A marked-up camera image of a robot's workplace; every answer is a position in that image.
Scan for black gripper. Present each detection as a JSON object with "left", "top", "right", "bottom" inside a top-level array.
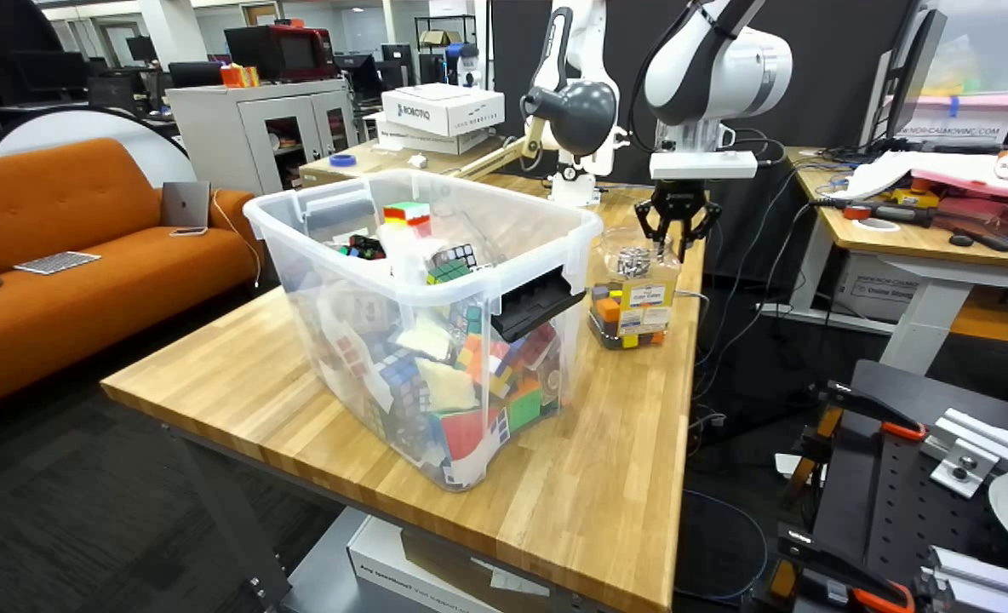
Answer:
[{"left": 638, "top": 176, "right": 721, "bottom": 264}]

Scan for black perforated board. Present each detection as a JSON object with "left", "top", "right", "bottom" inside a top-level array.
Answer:
[{"left": 806, "top": 359, "right": 955, "bottom": 597}]

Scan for flat gray pad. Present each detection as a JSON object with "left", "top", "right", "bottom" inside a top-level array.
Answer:
[{"left": 13, "top": 249, "right": 105, "bottom": 280}]

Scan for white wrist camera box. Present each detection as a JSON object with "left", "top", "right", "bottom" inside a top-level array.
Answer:
[{"left": 647, "top": 150, "right": 763, "bottom": 184}]

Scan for orange small container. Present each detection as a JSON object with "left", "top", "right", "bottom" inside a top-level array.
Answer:
[{"left": 219, "top": 58, "right": 266, "bottom": 91}]

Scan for green white puzzle cube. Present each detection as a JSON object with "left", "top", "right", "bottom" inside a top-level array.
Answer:
[{"left": 421, "top": 243, "right": 485, "bottom": 285}]

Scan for gray desk lamp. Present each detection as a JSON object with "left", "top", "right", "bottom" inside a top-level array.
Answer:
[{"left": 455, "top": 78, "right": 622, "bottom": 184}]

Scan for large clear plastic bin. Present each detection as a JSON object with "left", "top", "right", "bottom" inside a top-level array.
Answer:
[{"left": 243, "top": 167, "right": 605, "bottom": 493}]

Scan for white cabinet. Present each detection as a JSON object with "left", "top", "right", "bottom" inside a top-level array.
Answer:
[{"left": 162, "top": 75, "right": 361, "bottom": 196}]

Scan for red and black tool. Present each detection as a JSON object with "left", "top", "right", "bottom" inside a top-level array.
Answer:
[{"left": 841, "top": 196, "right": 1008, "bottom": 257}]

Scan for aluminium extrusion bracket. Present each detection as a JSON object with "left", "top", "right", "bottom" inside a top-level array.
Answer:
[{"left": 924, "top": 405, "right": 1008, "bottom": 505}]

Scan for small black white puzzle cube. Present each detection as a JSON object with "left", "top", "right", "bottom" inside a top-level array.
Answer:
[{"left": 613, "top": 245, "right": 656, "bottom": 282}]

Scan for orange sofa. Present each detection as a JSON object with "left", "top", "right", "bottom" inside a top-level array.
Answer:
[{"left": 0, "top": 133, "right": 271, "bottom": 420}]

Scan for multicoloured puzzle cube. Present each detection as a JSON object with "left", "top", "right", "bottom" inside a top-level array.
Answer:
[{"left": 379, "top": 196, "right": 435, "bottom": 238}]

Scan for flat white box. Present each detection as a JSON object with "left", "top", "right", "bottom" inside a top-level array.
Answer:
[{"left": 374, "top": 124, "right": 498, "bottom": 161}]

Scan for pink folder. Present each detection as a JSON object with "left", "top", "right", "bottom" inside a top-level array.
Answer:
[{"left": 908, "top": 158, "right": 1008, "bottom": 220}]

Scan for orange handled black clamp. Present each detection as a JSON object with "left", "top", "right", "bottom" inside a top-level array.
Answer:
[
  {"left": 813, "top": 381, "right": 934, "bottom": 450},
  {"left": 766, "top": 532, "right": 924, "bottom": 613}
]

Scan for clear jar with coloured cubes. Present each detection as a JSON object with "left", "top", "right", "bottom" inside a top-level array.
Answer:
[{"left": 587, "top": 238, "right": 683, "bottom": 353}]

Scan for wooden desk with white legs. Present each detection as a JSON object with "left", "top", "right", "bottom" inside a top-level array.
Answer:
[{"left": 782, "top": 142, "right": 1008, "bottom": 381}]

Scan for white box under table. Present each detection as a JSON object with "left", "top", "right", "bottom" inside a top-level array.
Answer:
[{"left": 345, "top": 515, "right": 554, "bottom": 613}]

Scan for white round chair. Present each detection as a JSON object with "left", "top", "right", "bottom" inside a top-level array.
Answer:
[{"left": 0, "top": 106, "right": 200, "bottom": 191}]

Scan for white papers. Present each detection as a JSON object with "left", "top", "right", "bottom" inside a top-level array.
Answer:
[{"left": 825, "top": 146, "right": 924, "bottom": 207}]

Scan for white cardboard box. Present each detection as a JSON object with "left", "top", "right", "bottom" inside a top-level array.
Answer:
[{"left": 379, "top": 81, "right": 509, "bottom": 138}]

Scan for black appliance box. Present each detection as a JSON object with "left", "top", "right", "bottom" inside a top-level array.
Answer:
[{"left": 220, "top": 19, "right": 342, "bottom": 86}]

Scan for black computer monitor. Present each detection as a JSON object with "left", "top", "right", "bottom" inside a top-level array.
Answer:
[{"left": 857, "top": 3, "right": 950, "bottom": 158}]

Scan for gray laptop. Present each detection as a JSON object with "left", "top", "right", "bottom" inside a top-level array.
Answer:
[{"left": 159, "top": 176, "right": 213, "bottom": 238}]

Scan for blue cable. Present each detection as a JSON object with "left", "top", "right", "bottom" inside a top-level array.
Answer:
[{"left": 672, "top": 487, "right": 777, "bottom": 608}]

